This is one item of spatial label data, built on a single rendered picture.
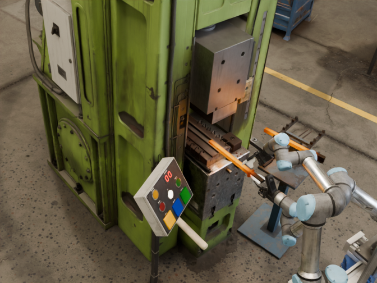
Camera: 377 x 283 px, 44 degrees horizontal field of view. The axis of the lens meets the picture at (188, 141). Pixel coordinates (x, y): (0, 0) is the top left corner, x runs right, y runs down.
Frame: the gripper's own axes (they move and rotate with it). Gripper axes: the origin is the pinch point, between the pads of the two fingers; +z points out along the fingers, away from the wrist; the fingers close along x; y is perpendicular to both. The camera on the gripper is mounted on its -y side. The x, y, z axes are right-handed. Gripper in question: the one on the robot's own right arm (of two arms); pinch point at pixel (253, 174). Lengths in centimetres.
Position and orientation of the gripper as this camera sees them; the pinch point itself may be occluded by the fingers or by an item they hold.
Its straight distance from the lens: 286.9
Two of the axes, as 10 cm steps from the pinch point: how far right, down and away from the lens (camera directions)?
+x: 7.6, -4.0, 5.2
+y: -0.6, 7.5, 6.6
